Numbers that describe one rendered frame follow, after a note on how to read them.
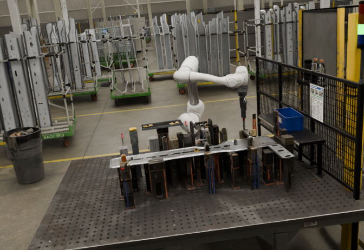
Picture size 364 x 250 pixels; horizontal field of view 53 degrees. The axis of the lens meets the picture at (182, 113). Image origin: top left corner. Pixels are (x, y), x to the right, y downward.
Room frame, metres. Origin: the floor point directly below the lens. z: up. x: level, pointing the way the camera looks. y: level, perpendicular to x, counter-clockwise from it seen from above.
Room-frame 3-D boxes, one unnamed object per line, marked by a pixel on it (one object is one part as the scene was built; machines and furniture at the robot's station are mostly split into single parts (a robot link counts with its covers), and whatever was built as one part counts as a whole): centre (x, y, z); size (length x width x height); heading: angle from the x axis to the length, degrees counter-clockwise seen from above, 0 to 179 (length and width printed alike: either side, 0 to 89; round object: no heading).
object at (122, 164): (2.56, 0.46, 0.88); 0.15 x 0.11 x 0.36; 9
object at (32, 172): (4.88, 2.23, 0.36); 0.54 x 0.50 x 0.73; 4
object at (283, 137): (2.82, -0.84, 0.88); 0.08 x 0.08 x 0.36; 9
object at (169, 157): (2.82, -0.07, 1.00); 1.38 x 0.22 x 0.02; 99
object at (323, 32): (4.95, -1.93, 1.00); 1.34 x 0.14 x 2.00; 4
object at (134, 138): (3.09, 0.44, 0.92); 0.08 x 0.08 x 0.44; 9
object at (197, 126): (3.05, -0.16, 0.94); 0.18 x 0.13 x 0.49; 99
